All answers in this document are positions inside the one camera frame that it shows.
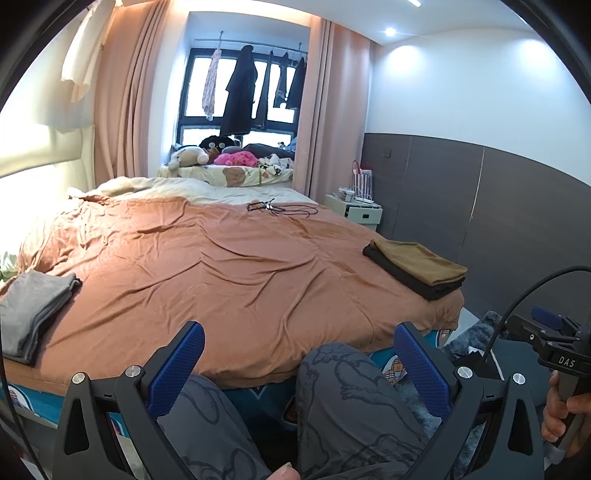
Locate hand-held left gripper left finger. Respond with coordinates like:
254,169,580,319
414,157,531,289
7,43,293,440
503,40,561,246
53,320,206,480

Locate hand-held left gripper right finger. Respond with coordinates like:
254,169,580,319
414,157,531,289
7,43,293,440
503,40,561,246
392,322,548,480

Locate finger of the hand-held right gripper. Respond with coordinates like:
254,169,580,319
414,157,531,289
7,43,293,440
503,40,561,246
502,306,564,344

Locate tan printed t-shirt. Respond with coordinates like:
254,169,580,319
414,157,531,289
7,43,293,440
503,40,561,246
369,240,468,287

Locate black folded clothes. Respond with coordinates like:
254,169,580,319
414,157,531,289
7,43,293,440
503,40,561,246
362,244,465,302

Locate grey folded clothes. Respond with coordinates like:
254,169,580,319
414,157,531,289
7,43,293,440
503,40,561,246
0,271,83,365

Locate person's right hand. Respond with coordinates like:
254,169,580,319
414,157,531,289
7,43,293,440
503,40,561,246
541,371,591,446

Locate dark fluffy rug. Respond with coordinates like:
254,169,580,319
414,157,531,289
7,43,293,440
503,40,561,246
397,310,513,435

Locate person's grey printed pants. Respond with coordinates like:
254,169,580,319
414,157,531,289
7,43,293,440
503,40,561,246
157,342,444,480

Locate orange blanket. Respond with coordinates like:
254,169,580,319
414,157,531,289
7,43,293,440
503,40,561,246
16,196,465,384

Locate teal printed bedsheet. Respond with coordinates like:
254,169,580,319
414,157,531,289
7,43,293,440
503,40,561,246
0,325,458,462

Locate white nightstand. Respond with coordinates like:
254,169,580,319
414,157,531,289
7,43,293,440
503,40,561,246
324,193,384,232

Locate red white bag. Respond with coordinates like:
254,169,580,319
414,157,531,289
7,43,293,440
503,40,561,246
352,160,374,199

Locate green pillow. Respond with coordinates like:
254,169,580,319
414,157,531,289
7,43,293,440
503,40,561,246
0,251,21,282

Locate beige plush bear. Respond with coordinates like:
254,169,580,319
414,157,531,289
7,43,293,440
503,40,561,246
167,145,211,172

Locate pink plush toy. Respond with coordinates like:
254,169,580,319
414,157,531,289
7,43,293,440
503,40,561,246
212,150,259,168

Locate black white spotted cloth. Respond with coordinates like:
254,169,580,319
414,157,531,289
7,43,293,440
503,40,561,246
259,154,295,176

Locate white padded headboard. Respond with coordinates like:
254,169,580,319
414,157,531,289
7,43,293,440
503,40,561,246
0,124,95,259

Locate black plush toy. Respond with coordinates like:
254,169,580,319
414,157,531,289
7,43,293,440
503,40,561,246
199,135,241,151

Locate pink curtain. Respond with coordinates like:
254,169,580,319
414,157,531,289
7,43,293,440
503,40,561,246
291,18,370,208
92,0,192,190

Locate floral hanging garment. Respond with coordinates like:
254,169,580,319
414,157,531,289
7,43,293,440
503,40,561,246
202,46,222,121

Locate black hanging coat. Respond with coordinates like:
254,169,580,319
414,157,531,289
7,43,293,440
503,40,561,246
221,45,259,137

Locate dark grey hanging shirt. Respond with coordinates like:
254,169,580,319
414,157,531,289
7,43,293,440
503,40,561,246
265,51,291,109

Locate black hanging jacket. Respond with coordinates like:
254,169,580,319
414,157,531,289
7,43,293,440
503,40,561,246
288,55,308,112

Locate white hanging cloth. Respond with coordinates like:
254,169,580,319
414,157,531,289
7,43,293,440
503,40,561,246
60,0,116,104

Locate thick black cable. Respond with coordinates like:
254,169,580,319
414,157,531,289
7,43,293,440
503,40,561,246
482,265,591,365

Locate thin black cord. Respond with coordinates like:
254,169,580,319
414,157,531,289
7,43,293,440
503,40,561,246
247,198,319,217

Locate metal clothes rail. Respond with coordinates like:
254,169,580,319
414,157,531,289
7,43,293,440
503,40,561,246
194,38,308,48

